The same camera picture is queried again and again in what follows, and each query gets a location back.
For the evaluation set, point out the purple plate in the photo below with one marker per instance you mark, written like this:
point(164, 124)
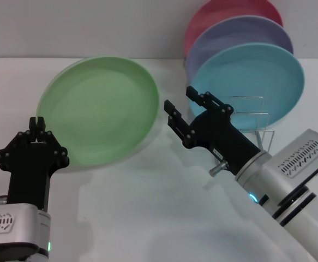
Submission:
point(240, 32)

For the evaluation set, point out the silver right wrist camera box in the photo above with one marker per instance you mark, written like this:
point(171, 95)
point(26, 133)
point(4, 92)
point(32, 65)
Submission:
point(300, 155)

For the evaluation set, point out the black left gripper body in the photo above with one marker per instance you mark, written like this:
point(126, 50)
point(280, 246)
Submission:
point(29, 180)

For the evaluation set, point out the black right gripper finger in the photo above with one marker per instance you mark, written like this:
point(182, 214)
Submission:
point(213, 103)
point(182, 128)

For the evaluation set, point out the red plate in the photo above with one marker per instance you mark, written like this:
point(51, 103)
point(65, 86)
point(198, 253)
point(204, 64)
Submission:
point(218, 13)

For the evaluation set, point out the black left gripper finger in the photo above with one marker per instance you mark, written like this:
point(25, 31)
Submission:
point(59, 155)
point(8, 152)

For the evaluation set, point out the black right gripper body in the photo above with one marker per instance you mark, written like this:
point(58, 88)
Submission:
point(221, 139)

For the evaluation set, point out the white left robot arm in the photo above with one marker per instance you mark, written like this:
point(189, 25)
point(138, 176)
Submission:
point(44, 232)

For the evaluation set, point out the green plate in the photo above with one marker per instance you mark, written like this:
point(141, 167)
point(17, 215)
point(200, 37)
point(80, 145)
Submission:
point(101, 109)

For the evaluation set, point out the light blue plate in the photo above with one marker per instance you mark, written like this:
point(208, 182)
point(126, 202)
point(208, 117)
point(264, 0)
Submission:
point(251, 76)

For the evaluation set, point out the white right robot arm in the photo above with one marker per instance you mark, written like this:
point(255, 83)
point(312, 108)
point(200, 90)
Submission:
point(297, 226)

